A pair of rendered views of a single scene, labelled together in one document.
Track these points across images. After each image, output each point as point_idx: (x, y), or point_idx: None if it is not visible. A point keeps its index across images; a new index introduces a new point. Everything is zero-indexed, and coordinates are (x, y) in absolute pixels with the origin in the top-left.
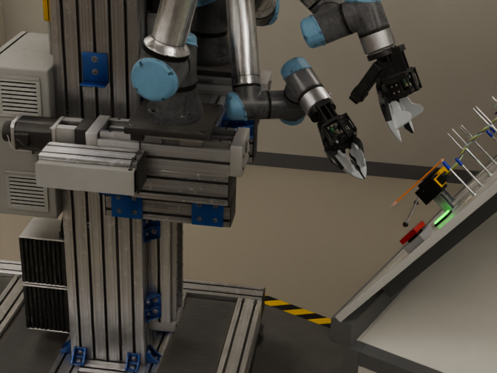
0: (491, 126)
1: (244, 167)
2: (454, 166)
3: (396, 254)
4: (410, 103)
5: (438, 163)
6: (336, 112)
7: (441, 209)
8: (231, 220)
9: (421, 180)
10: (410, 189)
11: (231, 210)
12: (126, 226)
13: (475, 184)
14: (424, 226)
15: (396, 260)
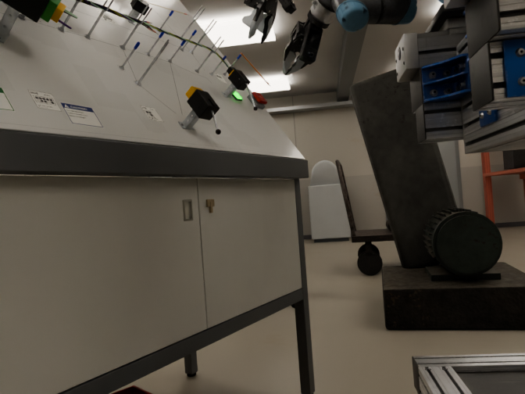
0: (205, 33)
1: (399, 75)
2: (224, 62)
3: (254, 155)
4: (251, 16)
5: (243, 55)
6: (306, 20)
7: (233, 93)
8: (418, 137)
9: (252, 66)
10: (258, 73)
11: (418, 125)
12: None
13: (183, 92)
14: (214, 151)
15: (264, 129)
